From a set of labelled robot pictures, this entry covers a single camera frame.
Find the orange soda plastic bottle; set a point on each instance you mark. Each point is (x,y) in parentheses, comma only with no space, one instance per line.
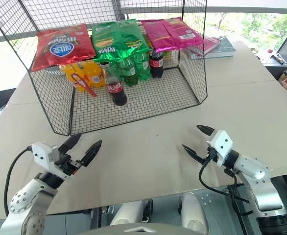
(94,76)
(70,71)

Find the beige table cover sheet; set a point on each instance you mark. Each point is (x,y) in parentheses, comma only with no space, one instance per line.
(231,71)
(146,156)

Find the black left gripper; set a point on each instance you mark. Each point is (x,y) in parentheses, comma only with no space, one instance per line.
(68,166)

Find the dark cola plastic bottle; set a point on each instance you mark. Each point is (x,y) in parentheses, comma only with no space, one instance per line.
(156,64)

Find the pink chip bag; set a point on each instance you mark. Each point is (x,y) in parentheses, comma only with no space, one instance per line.
(182,31)
(155,36)

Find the grey metal table bracket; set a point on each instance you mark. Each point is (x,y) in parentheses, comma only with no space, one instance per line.
(1,110)

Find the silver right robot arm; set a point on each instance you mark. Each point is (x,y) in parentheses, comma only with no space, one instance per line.
(258,176)

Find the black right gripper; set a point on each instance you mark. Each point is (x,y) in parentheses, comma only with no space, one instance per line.
(211,156)

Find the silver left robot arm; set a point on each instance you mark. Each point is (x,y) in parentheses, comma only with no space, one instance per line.
(23,200)

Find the red chip bag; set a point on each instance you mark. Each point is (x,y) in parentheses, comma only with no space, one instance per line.
(60,49)

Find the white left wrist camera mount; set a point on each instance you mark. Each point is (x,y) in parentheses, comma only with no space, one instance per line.
(41,154)

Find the stack of books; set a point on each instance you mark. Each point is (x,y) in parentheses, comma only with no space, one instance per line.
(225,47)

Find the glass cola bottle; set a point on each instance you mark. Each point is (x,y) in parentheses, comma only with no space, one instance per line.
(116,91)

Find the green chip bag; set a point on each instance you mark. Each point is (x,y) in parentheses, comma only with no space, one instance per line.
(103,39)
(131,36)

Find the white rounded robot leg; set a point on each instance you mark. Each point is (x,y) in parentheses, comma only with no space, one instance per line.
(193,210)
(126,213)

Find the small black device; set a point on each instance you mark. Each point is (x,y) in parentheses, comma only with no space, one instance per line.
(277,59)

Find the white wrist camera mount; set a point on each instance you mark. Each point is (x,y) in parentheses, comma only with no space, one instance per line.
(222,143)
(41,154)

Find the pink book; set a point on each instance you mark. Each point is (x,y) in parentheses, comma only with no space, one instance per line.
(210,45)

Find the red-rimmed paddle-shaped tool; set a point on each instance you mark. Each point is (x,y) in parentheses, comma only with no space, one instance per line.
(89,91)

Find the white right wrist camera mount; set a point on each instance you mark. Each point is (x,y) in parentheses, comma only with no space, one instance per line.
(222,143)

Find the green soda plastic bottle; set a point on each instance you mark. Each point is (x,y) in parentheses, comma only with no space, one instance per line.
(143,68)
(130,76)

